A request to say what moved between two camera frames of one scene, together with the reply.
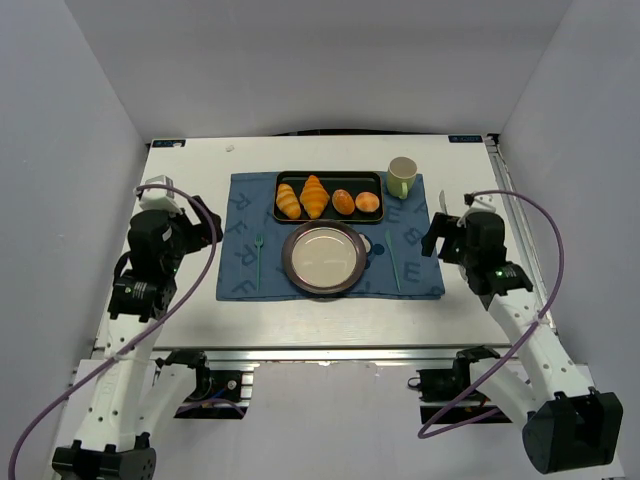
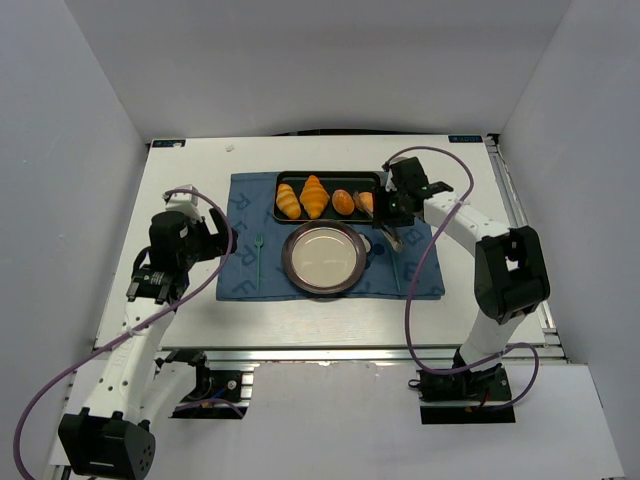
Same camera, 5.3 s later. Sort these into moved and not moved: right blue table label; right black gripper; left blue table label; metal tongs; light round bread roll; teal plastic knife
Moved: metal tongs; right black gripper
Not moved: teal plastic knife; left blue table label; light round bread roll; right blue table label
